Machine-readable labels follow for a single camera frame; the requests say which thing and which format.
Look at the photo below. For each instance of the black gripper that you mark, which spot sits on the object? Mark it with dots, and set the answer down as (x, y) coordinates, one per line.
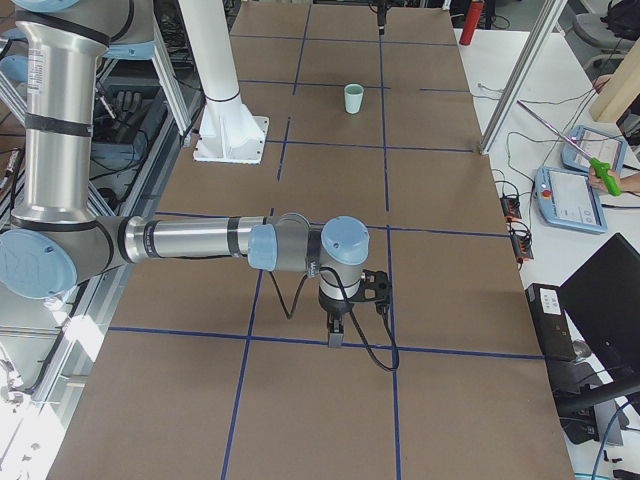
(333, 307)

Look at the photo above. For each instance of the light green cup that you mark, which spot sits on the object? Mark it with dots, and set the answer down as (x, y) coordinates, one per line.
(353, 97)

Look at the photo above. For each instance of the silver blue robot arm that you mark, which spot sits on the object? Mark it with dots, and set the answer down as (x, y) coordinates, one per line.
(62, 234)

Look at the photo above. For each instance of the orange black power strip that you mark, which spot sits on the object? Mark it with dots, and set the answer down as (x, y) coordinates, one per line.
(519, 233)

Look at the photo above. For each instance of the black desktop box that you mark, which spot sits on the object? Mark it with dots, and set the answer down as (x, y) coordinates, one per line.
(550, 323)

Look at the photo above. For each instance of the blue teach pendant near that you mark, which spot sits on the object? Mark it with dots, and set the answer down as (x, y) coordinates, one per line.
(566, 200)

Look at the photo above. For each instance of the blue teach pendant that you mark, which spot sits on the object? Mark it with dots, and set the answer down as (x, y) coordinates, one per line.
(605, 147)
(566, 200)

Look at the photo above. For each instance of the black computer monitor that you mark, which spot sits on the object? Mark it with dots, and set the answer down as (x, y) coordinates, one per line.
(602, 300)

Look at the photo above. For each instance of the metal reacher grabber tool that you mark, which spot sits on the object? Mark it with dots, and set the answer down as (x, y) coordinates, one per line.
(601, 169)

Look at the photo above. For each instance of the blue teach pendant far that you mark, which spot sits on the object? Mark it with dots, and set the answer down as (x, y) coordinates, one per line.
(605, 147)

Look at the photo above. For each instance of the red cylinder bottle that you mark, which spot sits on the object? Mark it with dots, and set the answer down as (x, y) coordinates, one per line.
(472, 19)

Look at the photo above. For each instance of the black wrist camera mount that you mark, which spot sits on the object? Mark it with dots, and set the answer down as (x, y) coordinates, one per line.
(375, 287)

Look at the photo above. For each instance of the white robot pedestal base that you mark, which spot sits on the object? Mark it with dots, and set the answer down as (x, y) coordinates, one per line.
(229, 132)

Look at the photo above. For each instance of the aluminium frame post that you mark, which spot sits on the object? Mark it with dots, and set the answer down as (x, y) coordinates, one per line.
(534, 44)

